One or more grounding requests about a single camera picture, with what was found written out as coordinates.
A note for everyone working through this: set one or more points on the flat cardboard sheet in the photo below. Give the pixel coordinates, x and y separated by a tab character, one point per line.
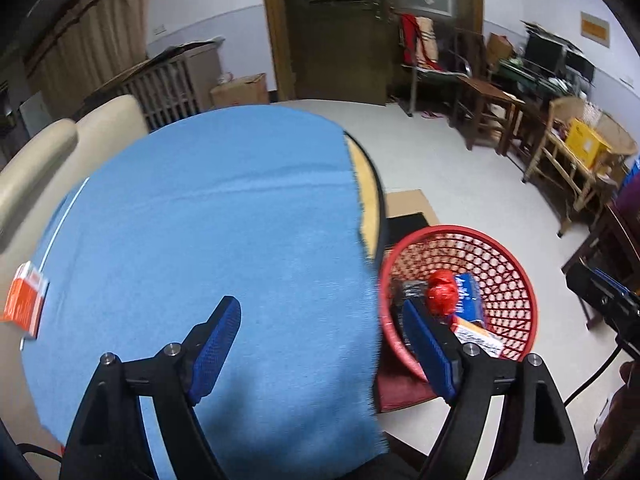
407	202

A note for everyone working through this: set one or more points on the beige curtain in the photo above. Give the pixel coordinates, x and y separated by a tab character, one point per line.
100	25

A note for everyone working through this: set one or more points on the orange and white medicine box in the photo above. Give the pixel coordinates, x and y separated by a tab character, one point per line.
477	337

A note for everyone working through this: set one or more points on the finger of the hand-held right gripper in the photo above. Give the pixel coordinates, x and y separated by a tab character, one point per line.
587	285

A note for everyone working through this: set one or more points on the black plastic bag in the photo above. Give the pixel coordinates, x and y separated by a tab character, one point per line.
412	290

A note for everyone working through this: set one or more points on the red and beige cloth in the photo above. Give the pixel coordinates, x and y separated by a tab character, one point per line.
420	45

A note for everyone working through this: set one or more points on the white wall socket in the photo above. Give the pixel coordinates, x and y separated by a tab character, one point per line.
159	29

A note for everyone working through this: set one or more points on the yellow box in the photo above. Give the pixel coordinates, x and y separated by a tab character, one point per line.
587	142

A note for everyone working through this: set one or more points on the red plastic bag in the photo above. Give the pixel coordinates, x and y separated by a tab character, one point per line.
442	292

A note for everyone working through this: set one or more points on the black computer monitor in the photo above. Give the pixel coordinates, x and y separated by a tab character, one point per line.
580	67
545	55

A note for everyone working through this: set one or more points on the wooden radiator cabinet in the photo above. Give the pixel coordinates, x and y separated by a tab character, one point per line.
165	85

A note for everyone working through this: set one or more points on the thin white rod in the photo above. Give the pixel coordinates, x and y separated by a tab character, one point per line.
59	220

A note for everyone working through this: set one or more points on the red mesh basket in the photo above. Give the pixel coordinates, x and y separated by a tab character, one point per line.
505	260

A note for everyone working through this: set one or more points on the blue tablecloth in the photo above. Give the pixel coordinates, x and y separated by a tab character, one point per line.
225	210

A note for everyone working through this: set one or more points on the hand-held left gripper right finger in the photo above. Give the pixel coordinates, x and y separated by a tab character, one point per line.
430	350

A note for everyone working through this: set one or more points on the brown wooden side table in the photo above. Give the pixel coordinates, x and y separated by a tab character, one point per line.
487	91

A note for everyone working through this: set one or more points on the dark wooden chair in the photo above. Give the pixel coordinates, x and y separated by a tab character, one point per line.
600	240

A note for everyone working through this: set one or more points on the black floor mat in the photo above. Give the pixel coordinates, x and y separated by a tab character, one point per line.
407	230

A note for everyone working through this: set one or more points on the small cardboard box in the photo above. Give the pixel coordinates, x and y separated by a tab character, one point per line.
500	49

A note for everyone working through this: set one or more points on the blue box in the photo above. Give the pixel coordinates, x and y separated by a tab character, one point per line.
472	295

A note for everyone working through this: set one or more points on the orange tissue pack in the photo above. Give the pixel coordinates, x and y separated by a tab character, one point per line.
22	300

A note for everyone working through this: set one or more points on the brown cardboard box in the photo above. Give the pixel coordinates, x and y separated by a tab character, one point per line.
240	91

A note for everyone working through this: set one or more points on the dark red floor cushion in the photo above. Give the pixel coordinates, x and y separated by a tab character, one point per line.
400	385

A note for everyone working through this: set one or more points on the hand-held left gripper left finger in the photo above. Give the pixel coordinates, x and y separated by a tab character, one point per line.
217	345

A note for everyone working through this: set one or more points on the bamboo chair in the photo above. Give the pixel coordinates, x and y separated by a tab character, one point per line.
555	145

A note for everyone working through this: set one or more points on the beige leather sofa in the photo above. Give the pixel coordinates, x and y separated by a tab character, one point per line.
50	150

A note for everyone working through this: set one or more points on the dark wooden door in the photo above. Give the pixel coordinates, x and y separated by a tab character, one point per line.
340	50

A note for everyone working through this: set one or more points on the person's right forearm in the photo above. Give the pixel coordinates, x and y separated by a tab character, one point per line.
620	435

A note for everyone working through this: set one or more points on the metal frame chair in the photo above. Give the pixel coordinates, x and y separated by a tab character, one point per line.
435	77

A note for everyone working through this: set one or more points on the orange wall sign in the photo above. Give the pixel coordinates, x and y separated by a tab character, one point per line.
595	29

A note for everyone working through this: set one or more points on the round wooden table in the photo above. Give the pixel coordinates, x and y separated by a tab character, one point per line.
367	190

